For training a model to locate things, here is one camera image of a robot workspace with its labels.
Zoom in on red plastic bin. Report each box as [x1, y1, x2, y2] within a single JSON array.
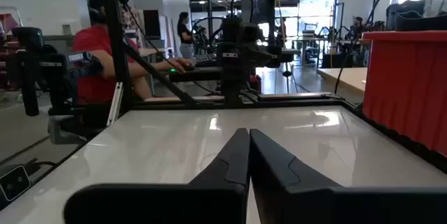
[[362, 30, 447, 158]]

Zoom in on black stool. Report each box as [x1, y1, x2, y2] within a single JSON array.
[[279, 48, 302, 94]]

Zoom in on black storage bins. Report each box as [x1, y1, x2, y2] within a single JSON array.
[[385, 0, 447, 32]]

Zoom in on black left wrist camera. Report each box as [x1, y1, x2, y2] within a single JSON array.
[[222, 17, 260, 43]]

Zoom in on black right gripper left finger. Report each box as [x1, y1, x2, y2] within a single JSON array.
[[64, 128, 251, 224]]

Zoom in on person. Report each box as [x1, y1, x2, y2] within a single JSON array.
[[177, 11, 195, 60], [351, 16, 366, 40], [72, 0, 196, 107]]

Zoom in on light wooden desk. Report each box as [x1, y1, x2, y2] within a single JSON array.
[[316, 66, 368, 95]]

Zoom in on silver metal strut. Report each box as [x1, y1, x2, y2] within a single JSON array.
[[105, 82, 124, 127]]

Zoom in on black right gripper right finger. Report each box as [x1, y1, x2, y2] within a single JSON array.
[[249, 128, 447, 224]]

